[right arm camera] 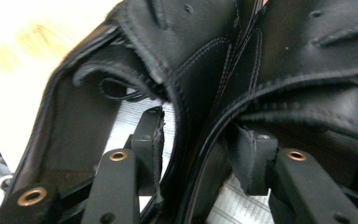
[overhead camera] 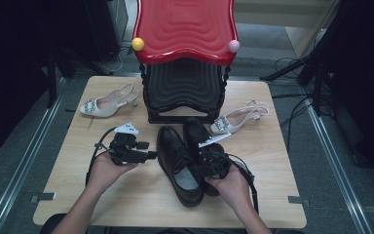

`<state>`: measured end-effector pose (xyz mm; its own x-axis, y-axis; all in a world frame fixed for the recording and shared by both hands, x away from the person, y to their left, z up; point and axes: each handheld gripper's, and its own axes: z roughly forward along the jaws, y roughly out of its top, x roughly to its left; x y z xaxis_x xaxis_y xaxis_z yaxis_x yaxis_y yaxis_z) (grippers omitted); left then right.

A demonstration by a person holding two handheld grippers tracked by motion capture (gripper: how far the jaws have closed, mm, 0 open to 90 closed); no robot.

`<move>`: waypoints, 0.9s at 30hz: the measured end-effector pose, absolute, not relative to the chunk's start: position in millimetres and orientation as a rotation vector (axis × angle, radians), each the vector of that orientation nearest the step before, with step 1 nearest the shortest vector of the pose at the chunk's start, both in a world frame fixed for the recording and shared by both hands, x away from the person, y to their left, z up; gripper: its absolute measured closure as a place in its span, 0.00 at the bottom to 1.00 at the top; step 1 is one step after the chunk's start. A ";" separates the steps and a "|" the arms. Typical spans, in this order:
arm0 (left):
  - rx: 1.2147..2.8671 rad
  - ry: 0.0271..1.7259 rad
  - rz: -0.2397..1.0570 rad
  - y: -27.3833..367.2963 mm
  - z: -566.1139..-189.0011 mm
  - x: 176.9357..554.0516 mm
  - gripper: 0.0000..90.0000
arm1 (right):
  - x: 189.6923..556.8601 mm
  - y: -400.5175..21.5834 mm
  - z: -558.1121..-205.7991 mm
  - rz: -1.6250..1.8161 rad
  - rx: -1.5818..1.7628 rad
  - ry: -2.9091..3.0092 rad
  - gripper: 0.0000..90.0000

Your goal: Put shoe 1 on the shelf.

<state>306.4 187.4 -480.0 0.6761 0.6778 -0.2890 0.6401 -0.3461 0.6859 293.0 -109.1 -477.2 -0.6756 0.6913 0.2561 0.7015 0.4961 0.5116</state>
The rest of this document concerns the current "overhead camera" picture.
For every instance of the person's left hand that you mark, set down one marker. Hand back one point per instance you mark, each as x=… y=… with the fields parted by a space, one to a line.
x=105 y=172

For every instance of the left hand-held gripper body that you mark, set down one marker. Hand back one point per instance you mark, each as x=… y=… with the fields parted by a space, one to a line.
x=123 y=149

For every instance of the red and black shoe rack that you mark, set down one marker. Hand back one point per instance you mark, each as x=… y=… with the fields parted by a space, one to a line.
x=185 y=29

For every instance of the black metal stand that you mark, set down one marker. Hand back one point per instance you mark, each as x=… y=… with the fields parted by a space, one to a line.
x=318 y=91
x=51 y=84

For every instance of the yellow ball knob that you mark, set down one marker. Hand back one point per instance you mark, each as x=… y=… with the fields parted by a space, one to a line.
x=138 y=44

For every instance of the person's right hand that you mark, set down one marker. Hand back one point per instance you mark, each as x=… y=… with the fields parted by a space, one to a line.
x=235 y=188

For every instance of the black curtain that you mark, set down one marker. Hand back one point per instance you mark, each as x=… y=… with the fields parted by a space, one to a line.
x=13 y=65
x=366 y=81

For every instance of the pink ball knob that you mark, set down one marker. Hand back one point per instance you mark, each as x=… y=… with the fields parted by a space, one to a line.
x=234 y=46

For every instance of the metal floor rail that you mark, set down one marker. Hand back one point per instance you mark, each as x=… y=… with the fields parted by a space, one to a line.
x=24 y=165
x=341 y=175

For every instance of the white slingback heeled shoe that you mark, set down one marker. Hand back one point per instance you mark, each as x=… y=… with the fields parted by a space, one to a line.
x=240 y=122
x=107 y=109

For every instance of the grey metal bracket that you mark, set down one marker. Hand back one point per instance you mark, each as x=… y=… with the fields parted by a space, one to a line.
x=298 y=200
x=44 y=197

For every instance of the person's dark trousers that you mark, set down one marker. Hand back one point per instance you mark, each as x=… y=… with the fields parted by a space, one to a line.
x=175 y=231

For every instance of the black leather shoe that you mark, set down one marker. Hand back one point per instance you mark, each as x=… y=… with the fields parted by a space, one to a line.
x=193 y=131
x=172 y=149

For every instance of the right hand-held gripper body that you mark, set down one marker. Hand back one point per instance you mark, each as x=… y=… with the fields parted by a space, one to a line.
x=216 y=162

